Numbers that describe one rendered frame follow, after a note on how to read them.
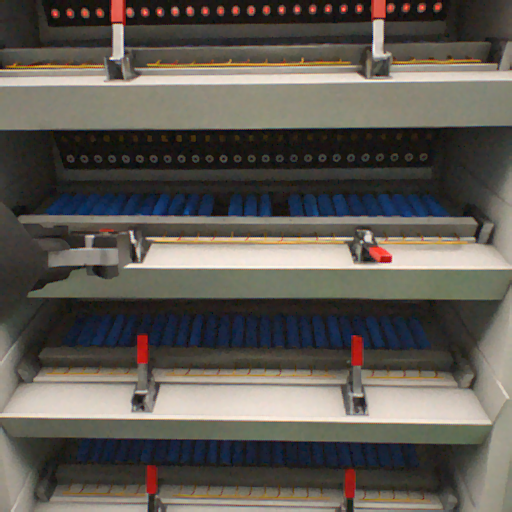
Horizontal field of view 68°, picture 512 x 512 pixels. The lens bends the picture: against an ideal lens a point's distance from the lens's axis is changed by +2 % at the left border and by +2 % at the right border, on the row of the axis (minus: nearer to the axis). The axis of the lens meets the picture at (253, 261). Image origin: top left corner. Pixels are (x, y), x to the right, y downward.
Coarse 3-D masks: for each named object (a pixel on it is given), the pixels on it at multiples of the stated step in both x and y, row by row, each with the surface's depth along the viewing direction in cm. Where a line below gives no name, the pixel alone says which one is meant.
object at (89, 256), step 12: (48, 252) 20; (60, 252) 21; (72, 252) 21; (84, 252) 22; (96, 252) 22; (108, 252) 22; (48, 264) 20; (60, 264) 21; (72, 264) 21; (84, 264) 22; (96, 264) 22; (108, 264) 22
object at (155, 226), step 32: (64, 224) 47; (96, 224) 46; (128, 224) 46; (160, 224) 46; (192, 224) 46; (224, 224) 46; (256, 224) 46; (288, 224) 45; (320, 224) 45; (352, 224) 45; (384, 224) 45; (416, 224) 45; (448, 224) 45
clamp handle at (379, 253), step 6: (366, 234) 42; (366, 240) 42; (366, 246) 40; (372, 246) 40; (372, 252) 38; (378, 252) 37; (384, 252) 36; (378, 258) 36; (384, 258) 36; (390, 258) 36
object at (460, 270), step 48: (0, 192) 47; (48, 192) 58; (480, 192) 48; (480, 240) 45; (48, 288) 44; (96, 288) 44; (144, 288) 44; (192, 288) 44; (240, 288) 44; (288, 288) 44; (336, 288) 43; (384, 288) 43; (432, 288) 43; (480, 288) 43
